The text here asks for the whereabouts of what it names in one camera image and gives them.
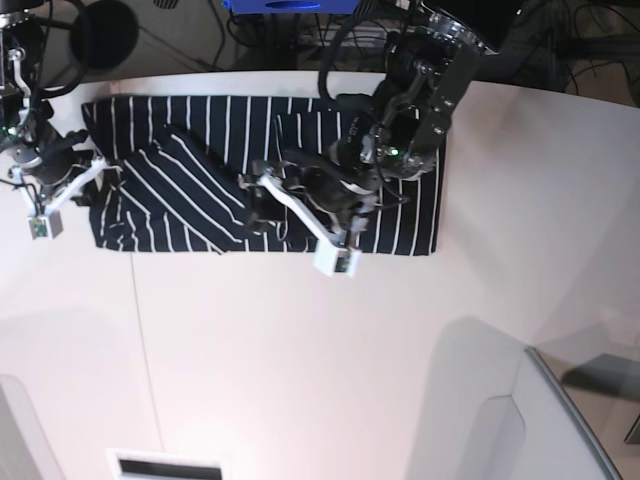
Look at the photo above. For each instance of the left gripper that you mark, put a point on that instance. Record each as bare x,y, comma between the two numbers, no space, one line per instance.
345,201

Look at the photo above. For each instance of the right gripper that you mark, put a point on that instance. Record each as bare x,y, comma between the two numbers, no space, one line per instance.
56,161

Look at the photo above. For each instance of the navy white striped t-shirt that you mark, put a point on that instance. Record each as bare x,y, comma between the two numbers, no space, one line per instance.
176,162

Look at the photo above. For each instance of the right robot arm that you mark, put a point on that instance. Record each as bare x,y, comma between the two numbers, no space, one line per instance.
27,136

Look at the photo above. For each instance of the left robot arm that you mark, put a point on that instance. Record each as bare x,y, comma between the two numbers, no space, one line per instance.
429,63

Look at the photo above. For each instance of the black round stool seat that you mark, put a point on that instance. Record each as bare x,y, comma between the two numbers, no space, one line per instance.
113,34

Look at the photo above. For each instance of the white power strip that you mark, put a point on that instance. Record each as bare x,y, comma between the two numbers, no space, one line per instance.
361,37

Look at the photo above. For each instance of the blue box under table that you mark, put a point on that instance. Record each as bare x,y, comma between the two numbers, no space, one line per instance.
246,7

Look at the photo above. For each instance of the white panel right front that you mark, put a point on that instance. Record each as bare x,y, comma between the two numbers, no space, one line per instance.
493,409

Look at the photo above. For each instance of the white panel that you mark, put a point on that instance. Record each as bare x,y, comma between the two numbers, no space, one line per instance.
26,452
493,409

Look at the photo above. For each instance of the white panel left front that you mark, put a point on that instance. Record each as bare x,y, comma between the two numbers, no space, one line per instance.
26,452

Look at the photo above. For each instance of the white slotted tray front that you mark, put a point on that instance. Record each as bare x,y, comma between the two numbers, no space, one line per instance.
132,464

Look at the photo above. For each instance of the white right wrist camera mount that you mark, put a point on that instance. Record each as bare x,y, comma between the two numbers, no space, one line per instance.
44,201

